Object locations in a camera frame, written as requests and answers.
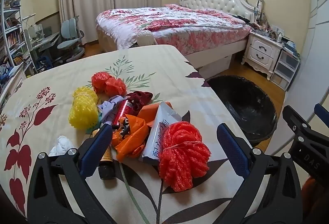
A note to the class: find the white bookshelf with books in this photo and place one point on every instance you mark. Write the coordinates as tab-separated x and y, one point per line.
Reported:
12	34

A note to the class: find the clear plastic drawer unit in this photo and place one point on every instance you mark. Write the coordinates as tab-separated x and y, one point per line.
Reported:
286	67

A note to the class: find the black garment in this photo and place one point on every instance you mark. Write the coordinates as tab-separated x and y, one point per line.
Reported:
243	18

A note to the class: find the white bed frame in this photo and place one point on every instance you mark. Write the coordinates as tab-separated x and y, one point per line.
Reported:
213	50

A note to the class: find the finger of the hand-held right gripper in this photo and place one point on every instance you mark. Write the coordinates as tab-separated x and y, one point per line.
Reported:
293	118
321	111

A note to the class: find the lilac paper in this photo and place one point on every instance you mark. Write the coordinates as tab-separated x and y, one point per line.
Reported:
108	108

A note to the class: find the white rounded chair back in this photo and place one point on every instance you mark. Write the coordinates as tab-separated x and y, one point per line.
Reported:
146	38

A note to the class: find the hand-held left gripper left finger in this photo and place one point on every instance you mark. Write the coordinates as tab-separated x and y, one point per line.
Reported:
97	141

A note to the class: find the leaf-print bed sheet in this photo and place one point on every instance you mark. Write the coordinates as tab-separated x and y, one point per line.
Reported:
154	65

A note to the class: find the white carved nightstand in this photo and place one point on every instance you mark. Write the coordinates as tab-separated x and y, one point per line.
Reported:
259	52

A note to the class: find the black lined trash bin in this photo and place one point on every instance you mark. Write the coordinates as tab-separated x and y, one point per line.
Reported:
244	100

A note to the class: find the person's right forearm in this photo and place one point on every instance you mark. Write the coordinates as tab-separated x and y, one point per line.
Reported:
313	193

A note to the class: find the brown glass bottle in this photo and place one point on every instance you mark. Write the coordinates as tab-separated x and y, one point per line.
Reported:
106	162

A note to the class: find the orange black-printed plastic bag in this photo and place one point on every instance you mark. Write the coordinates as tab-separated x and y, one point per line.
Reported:
133	134

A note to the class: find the grey study desk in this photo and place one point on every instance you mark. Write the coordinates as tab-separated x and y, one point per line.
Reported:
43	40

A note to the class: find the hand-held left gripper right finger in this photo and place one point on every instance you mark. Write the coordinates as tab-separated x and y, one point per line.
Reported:
232	148

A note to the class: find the pile of small toiletries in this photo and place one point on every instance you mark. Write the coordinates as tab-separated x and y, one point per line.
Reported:
272	30

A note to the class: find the orange paper box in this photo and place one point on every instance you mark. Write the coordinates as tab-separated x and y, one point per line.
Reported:
150	112

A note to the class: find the white low cabinet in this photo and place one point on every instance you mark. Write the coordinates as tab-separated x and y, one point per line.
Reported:
11	80

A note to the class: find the pale blue desk chair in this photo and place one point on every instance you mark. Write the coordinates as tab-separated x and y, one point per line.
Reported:
70	39

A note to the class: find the red foam fruit net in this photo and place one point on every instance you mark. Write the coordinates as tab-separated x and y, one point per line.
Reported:
185	157

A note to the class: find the yellow foam fruit net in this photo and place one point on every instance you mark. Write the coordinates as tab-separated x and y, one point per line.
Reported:
82	111

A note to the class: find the bed with floral cover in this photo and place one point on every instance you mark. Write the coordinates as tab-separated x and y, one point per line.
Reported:
167	21

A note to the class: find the white storage box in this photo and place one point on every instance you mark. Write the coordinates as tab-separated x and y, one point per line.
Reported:
213	67

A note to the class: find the red spray can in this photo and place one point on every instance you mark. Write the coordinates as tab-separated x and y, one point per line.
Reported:
123	112

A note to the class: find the white tissue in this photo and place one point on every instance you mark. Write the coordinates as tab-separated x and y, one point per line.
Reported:
61	145

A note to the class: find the white wall socket strip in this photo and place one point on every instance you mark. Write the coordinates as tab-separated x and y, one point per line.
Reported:
279	29

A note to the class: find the white foil packet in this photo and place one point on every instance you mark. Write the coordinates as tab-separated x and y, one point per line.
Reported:
159	134

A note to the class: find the dark red cloth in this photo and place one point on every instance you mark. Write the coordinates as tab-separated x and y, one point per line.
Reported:
140	99

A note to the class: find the white sliding wardrobe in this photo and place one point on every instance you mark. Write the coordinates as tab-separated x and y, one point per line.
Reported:
318	34

